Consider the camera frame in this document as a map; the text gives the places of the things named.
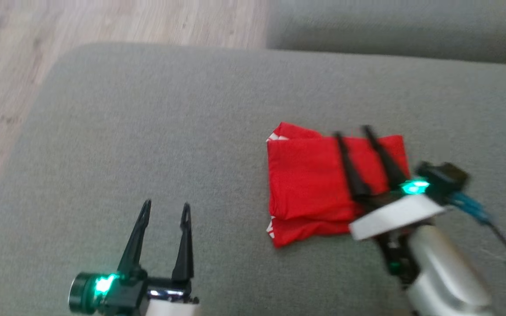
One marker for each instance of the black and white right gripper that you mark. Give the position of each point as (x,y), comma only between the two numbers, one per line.
(393,215)

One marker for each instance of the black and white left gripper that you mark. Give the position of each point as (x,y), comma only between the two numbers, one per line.
(134,294)

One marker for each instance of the red basketball jersey with numbers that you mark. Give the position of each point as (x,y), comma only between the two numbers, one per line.
(310,184)

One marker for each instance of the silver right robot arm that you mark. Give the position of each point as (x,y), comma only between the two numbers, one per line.
(442,267)

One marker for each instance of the grey and yellow sofa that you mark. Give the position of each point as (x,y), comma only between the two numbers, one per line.
(169,131)

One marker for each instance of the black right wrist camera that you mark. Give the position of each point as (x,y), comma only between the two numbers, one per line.
(444,177)

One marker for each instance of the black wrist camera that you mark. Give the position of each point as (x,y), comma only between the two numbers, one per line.
(84,293)
(444,177)

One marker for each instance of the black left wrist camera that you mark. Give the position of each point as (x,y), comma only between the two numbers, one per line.
(84,293)

